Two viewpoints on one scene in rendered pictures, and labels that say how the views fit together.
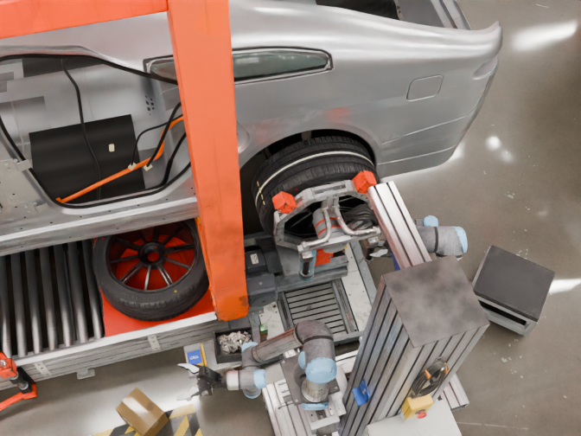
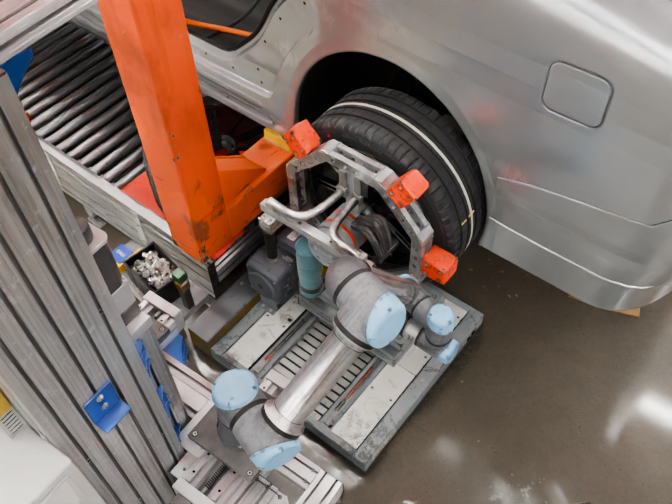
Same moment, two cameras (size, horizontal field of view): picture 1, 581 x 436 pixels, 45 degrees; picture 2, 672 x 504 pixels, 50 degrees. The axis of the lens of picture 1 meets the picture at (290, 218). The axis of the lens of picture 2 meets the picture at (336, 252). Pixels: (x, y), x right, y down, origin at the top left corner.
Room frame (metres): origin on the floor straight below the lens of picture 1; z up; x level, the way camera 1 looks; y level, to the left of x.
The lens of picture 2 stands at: (0.99, -1.45, 2.64)
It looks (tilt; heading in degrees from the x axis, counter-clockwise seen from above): 52 degrees down; 58
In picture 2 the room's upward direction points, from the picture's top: 2 degrees counter-clockwise
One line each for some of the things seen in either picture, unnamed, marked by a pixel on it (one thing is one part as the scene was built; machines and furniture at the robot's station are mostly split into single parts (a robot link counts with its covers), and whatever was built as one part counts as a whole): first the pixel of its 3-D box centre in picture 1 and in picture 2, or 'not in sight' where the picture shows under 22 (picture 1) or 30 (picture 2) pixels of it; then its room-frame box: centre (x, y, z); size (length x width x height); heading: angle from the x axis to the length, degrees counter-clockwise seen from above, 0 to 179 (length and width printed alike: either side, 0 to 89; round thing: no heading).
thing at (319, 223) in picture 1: (329, 229); (343, 232); (1.81, -0.20, 0.85); 0.21 x 0.14 x 0.14; 18
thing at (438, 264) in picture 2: not in sight; (438, 265); (1.98, -0.48, 0.85); 0.09 x 0.08 x 0.07; 108
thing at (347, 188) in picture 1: (325, 218); (356, 219); (1.87, -0.18, 0.85); 0.54 x 0.07 x 0.54; 108
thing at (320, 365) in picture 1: (316, 377); not in sight; (0.91, -0.14, 1.19); 0.15 x 0.12 x 0.55; 7
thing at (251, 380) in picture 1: (252, 379); not in sight; (0.88, 0.12, 1.21); 0.11 x 0.08 x 0.09; 97
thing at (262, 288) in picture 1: (255, 273); (296, 262); (1.82, 0.19, 0.26); 0.42 x 0.18 x 0.35; 18
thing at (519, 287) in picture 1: (507, 292); not in sight; (1.83, -1.32, 0.17); 0.43 x 0.36 x 0.34; 66
